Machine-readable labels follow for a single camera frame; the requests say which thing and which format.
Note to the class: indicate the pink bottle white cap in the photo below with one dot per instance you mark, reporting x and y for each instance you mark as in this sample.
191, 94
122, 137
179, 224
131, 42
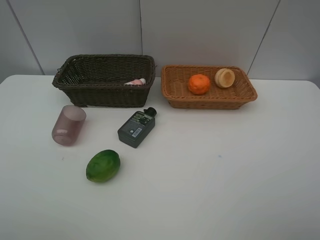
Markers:
136, 82

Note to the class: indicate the orange mandarin fruit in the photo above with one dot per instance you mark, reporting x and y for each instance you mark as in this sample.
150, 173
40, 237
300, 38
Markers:
199, 84

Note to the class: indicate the green lime fruit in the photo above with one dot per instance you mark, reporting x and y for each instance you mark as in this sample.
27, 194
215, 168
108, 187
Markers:
103, 166

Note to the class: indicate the dark grey flat bottle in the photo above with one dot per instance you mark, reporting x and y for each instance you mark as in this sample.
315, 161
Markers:
137, 127

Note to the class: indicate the orange wicker basket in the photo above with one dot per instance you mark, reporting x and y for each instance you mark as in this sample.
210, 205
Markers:
174, 86

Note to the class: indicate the dark brown wicker basket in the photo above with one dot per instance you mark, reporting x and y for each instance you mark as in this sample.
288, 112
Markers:
98, 80

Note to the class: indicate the purple translucent plastic cup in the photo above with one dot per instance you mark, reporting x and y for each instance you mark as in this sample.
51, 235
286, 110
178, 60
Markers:
68, 125

